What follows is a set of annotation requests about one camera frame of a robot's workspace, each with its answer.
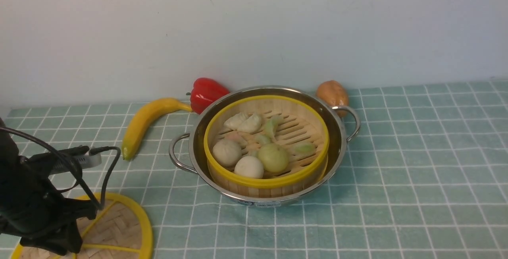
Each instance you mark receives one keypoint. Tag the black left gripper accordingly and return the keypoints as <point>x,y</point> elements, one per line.
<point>33,209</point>

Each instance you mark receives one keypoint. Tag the bamboo steamer lid yellow rim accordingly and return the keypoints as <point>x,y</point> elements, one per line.
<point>122,230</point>

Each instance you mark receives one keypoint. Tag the bamboo steamer basket yellow rim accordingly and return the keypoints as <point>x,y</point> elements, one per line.
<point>301,133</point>

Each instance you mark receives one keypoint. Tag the stainless steel pot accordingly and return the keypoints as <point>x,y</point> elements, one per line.
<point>187,150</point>

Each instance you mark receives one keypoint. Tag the yellow banana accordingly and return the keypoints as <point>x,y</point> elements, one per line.
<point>143,119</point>

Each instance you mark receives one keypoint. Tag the white round bun left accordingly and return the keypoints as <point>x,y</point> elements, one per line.
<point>227,152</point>

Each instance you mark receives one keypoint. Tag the white round bun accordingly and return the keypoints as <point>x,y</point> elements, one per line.
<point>249,166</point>
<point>227,152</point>

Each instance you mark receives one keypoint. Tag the red bell pepper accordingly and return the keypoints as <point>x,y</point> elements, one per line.
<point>205,92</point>

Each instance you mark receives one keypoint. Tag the pink dumpling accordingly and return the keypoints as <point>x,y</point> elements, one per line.
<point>237,138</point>

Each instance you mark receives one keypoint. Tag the white dumpling upper left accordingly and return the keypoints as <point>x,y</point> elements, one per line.
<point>235,121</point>

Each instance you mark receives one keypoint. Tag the white dumpling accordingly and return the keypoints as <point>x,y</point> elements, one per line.
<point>251,124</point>
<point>235,121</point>

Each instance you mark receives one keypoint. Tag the white round bun front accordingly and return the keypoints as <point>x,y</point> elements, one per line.
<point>249,166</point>

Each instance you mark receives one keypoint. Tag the white dumpling upper right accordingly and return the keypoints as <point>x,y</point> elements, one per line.
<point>251,124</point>

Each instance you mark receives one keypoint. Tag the green dumpling middle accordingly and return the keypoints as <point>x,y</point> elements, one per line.
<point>262,139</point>

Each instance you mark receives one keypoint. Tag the green dumpling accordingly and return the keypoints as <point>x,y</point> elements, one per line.
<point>271,126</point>
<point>262,139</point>

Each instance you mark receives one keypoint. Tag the green round bun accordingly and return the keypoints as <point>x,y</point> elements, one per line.
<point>273,157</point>

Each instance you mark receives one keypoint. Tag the green dumpling upper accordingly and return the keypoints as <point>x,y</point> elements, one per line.
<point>271,126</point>

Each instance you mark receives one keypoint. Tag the brown potato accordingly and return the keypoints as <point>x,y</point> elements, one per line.
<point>333,93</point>

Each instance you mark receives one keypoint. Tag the green checkered tablecloth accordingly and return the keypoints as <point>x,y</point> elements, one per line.
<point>426,178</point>

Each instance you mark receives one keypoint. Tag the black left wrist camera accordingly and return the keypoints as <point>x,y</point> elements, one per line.
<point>79,158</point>

